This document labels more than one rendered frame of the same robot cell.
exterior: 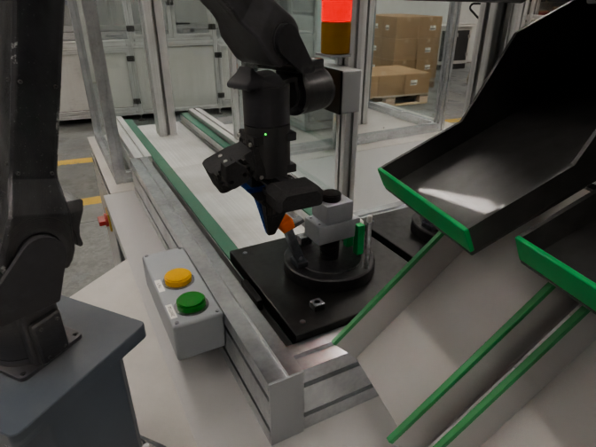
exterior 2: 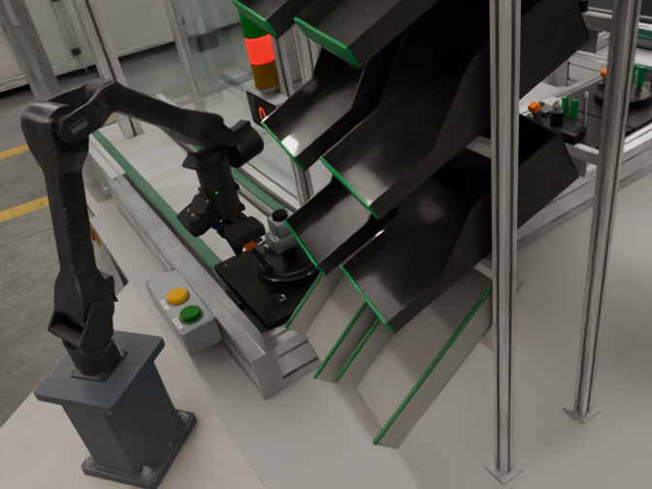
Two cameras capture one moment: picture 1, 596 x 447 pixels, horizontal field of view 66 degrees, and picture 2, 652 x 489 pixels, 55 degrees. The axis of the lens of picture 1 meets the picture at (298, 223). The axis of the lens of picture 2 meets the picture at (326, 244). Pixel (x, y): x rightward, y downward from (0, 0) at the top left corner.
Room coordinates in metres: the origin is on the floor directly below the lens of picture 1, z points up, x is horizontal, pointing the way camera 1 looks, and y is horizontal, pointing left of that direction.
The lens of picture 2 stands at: (-0.39, -0.15, 1.70)
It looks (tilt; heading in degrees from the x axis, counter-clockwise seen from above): 35 degrees down; 2
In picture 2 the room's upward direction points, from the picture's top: 11 degrees counter-clockwise
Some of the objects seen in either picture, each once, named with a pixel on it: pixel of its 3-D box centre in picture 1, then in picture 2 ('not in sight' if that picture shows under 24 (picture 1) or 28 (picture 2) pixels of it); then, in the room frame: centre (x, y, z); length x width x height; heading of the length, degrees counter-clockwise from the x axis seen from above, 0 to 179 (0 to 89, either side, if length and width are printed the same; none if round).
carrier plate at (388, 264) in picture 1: (328, 271); (292, 269); (0.61, -0.05, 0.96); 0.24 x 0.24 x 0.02; 28
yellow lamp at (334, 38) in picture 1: (335, 37); (265, 72); (0.83, -0.06, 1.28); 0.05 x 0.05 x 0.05
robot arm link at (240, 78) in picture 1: (265, 94); (211, 163); (0.56, 0.04, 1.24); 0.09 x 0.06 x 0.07; 139
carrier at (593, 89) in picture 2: not in sight; (625, 81); (1.07, -0.92, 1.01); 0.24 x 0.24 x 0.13; 28
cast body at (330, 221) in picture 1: (335, 213); (287, 226); (0.62, -0.06, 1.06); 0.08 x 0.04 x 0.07; 118
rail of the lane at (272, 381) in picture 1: (187, 244); (179, 260); (0.78, 0.22, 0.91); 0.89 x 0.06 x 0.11; 28
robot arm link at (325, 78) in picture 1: (287, 70); (223, 139); (0.60, 0.01, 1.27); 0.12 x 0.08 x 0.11; 139
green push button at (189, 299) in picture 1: (191, 304); (191, 315); (0.52, 0.15, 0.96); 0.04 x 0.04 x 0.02
